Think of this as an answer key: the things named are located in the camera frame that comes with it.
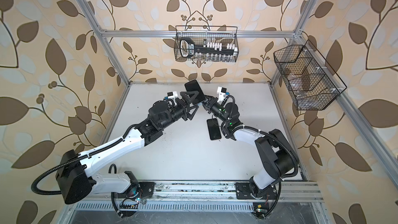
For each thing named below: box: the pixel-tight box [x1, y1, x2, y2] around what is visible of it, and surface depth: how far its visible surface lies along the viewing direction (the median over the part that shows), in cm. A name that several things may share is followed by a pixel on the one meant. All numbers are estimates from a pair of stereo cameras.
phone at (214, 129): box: [206, 118, 222, 141], surface depth 98 cm
